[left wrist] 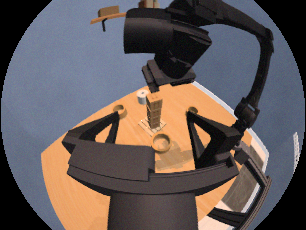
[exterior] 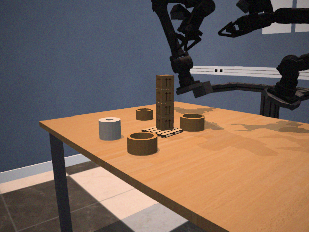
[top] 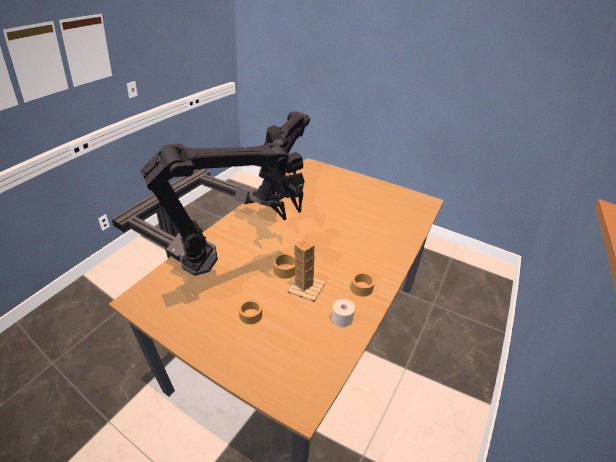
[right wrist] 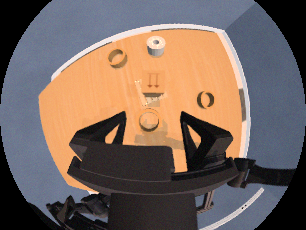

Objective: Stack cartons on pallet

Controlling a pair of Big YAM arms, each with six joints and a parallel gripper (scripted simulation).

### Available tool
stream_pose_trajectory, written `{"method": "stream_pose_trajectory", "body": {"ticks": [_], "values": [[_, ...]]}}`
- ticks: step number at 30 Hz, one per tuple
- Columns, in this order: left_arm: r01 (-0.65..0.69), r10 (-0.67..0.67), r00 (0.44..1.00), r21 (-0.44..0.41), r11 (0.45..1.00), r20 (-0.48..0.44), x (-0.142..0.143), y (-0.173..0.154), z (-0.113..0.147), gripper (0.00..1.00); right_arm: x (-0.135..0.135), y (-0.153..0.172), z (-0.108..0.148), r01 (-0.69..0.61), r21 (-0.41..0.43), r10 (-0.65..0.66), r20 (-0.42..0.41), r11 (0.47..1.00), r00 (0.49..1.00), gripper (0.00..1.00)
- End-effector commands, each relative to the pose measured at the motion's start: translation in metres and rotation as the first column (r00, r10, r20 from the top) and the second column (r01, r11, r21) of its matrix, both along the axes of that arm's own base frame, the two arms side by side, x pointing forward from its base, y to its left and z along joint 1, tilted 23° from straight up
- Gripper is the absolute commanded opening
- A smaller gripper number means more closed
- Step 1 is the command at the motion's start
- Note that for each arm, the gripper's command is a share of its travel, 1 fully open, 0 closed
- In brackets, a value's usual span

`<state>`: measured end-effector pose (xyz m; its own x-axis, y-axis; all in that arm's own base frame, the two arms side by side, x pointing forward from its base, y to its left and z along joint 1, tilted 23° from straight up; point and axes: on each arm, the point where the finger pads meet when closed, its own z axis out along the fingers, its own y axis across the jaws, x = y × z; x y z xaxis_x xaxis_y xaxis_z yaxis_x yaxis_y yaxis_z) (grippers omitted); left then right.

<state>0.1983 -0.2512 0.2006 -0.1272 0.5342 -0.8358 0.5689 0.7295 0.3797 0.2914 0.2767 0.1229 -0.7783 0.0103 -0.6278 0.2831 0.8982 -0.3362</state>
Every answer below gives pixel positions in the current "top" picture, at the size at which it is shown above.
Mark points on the small wooden pallet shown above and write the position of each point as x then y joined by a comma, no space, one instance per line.
316,290

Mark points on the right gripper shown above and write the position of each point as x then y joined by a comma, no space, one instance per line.
289,194

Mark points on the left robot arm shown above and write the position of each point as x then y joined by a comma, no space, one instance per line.
294,128

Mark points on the grey cylinder with pale top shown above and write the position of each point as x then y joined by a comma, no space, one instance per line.
343,313

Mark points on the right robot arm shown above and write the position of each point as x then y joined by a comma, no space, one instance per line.
167,164

